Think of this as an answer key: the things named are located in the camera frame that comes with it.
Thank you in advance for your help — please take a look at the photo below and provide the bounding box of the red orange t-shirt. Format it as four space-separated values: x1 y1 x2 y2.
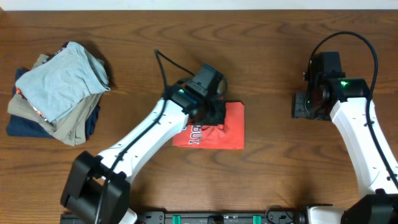
172 102 245 150

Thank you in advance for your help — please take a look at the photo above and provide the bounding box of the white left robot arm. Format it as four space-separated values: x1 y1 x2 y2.
60 88 226 223

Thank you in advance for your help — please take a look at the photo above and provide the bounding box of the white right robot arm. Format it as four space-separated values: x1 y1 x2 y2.
292 78 397 223

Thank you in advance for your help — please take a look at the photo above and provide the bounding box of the beige folded garment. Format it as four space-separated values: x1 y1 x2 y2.
6 52 109 146

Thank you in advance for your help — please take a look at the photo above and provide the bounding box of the light blue folded garment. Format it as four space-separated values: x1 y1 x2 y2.
16 42 110 122

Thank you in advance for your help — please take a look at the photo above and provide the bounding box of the navy blue folded garment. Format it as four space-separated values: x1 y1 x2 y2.
6 68 101 139

